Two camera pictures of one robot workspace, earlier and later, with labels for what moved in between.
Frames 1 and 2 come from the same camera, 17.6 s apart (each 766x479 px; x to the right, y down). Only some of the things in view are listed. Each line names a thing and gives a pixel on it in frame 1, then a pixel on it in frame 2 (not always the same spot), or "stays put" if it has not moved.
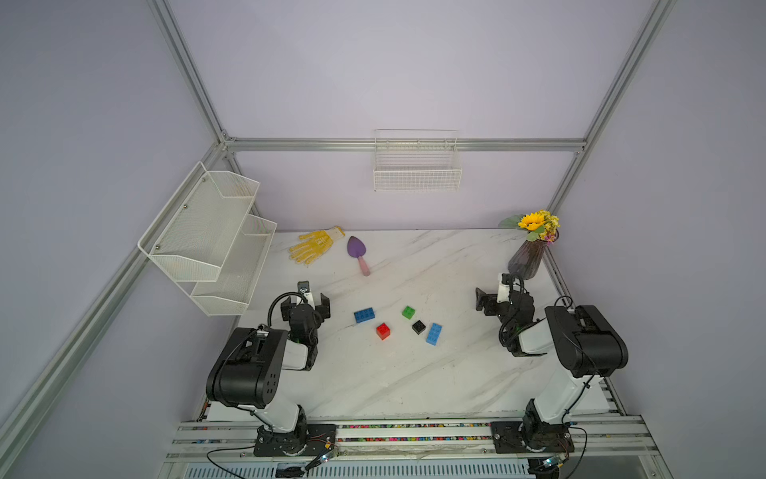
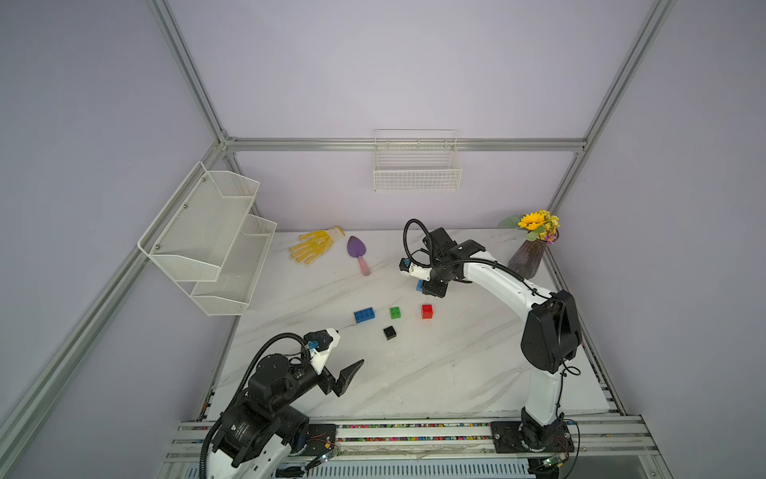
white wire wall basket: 416,161 stays put
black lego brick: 418,327 → 390,332
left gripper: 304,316 → 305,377
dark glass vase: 527,260 stays put
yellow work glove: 316,244 stays put
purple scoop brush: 356,248 stays put
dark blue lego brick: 364,315 stays put
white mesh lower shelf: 239,274 stays put
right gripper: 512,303 → 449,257
